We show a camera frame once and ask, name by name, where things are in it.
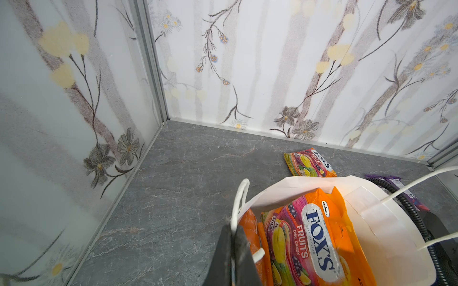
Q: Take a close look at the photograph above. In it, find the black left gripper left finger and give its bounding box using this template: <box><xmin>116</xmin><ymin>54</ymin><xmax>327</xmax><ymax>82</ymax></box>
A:
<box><xmin>203</xmin><ymin>224</ymin><xmax>232</xmax><ymax>286</ymax></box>

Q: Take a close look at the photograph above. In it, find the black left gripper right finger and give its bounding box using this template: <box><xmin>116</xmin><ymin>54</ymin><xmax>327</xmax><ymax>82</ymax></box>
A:
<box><xmin>233</xmin><ymin>226</ymin><xmax>262</xmax><ymax>286</ymax></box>

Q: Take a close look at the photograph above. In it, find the orange corn chips bag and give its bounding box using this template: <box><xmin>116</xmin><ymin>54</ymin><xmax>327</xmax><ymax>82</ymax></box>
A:
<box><xmin>239</xmin><ymin>209</ymin><xmax>267</xmax><ymax>286</ymax></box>

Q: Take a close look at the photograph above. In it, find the fox's candy bag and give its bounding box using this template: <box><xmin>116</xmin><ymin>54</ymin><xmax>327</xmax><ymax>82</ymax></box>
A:
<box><xmin>284</xmin><ymin>148</ymin><xmax>337</xmax><ymax>178</ymax></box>
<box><xmin>261</xmin><ymin>188</ymin><xmax>376</xmax><ymax>286</ymax></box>

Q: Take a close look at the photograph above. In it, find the white floral paper bag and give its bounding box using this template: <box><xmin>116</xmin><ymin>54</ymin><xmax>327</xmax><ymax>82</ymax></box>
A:
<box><xmin>230</xmin><ymin>166</ymin><xmax>458</xmax><ymax>286</ymax></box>

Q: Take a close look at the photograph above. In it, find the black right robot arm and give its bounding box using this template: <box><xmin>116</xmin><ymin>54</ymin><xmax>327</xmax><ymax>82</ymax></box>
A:
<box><xmin>365</xmin><ymin>175</ymin><xmax>458</xmax><ymax>286</ymax></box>

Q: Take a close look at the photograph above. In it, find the Fox's candy bag top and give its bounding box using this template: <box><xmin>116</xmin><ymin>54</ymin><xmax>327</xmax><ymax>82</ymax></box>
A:
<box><xmin>284</xmin><ymin>148</ymin><xmax>337</xmax><ymax>178</ymax></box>

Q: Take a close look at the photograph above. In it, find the purple snack packet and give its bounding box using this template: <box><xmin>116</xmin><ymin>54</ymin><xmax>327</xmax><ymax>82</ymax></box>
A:
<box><xmin>363</xmin><ymin>173</ymin><xmax>430</xmax><ymax>212</ymax></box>

